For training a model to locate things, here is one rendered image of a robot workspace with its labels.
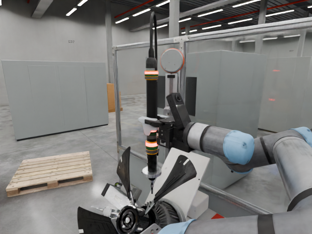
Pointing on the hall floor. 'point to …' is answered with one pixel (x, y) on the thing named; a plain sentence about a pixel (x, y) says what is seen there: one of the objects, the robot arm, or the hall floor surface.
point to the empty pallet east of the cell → (50, 172)
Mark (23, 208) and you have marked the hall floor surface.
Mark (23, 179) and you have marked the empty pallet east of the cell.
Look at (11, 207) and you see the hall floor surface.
